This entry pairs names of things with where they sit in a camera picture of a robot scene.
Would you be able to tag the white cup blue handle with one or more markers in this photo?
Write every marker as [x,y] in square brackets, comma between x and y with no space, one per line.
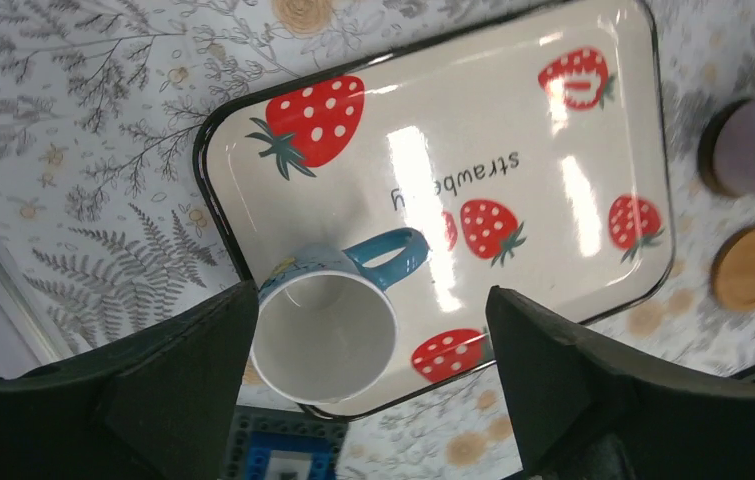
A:
[326,328]

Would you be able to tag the floral tablecloth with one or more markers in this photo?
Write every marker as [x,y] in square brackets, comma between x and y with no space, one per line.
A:
[100,102]

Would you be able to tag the cream tray with black rim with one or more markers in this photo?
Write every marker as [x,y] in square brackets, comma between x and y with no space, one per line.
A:
[528,152]

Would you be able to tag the light bamboo coaster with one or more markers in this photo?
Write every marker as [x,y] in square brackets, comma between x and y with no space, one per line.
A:
[733,272]

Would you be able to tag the dark walnut coaster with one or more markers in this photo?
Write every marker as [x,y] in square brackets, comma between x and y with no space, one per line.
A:
[706,149]

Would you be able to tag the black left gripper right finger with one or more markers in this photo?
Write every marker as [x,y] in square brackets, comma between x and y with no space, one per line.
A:
[585,406]

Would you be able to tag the blue block puzzle box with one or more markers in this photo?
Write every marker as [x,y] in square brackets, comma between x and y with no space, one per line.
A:
[276,444]

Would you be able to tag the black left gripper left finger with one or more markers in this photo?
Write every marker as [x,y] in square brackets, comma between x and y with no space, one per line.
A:
[157,404]

